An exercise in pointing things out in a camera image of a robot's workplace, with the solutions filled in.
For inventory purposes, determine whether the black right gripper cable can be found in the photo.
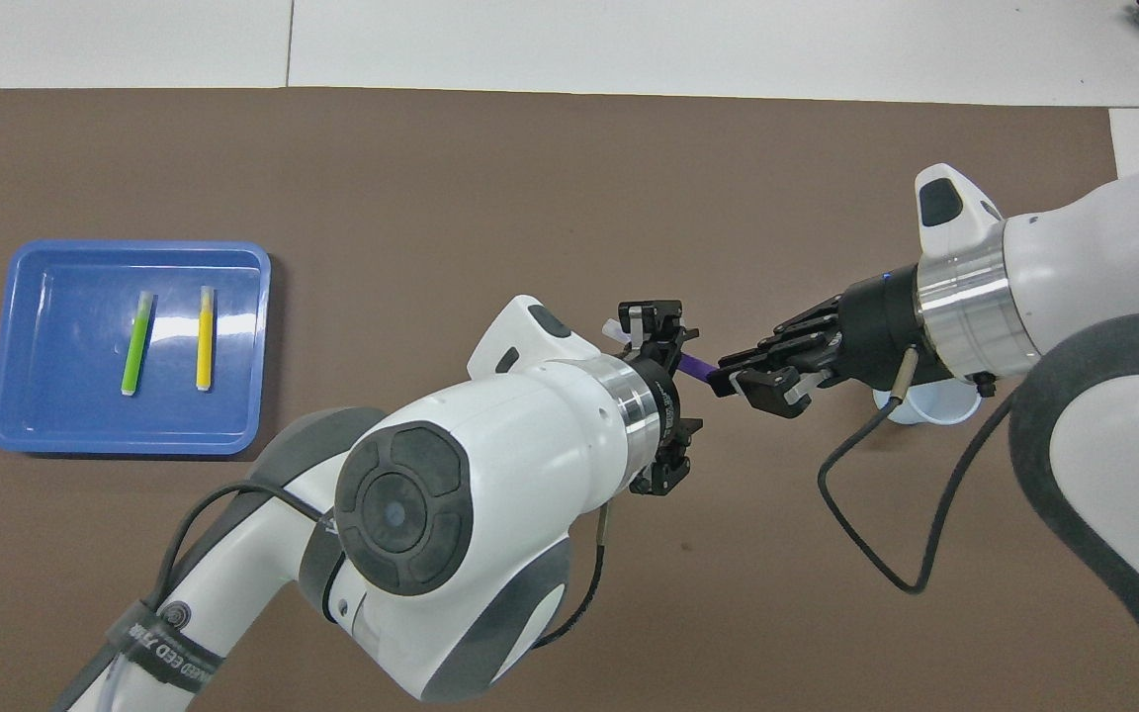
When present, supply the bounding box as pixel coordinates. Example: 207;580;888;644
817;346;1015;595

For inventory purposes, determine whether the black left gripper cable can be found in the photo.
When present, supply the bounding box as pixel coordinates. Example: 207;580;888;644
530;504;612;649

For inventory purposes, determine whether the purple marker pen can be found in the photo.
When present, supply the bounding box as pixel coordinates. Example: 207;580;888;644
601;318;721;379

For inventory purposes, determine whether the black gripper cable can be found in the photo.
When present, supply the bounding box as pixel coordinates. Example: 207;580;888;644
530;504;612;649
817;346;1015;595

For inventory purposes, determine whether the translucent plastic cup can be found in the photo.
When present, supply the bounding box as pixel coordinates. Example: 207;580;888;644
872;381;984;426

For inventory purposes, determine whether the green marker pen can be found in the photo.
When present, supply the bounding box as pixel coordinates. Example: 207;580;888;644
121;290;156;397

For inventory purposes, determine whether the blue plastic tray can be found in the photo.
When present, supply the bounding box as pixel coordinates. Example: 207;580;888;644
0;240;272;456

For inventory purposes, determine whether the yellow marker pen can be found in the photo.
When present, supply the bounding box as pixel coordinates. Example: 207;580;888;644
196;285;218;393

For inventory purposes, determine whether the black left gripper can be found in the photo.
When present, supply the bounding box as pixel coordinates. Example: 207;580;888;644
617;299;839;497

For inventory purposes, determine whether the brown table mat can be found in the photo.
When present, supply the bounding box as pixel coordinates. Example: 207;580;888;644
0;87;1139;712

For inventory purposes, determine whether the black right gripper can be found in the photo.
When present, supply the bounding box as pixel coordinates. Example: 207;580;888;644
708;267;956;399

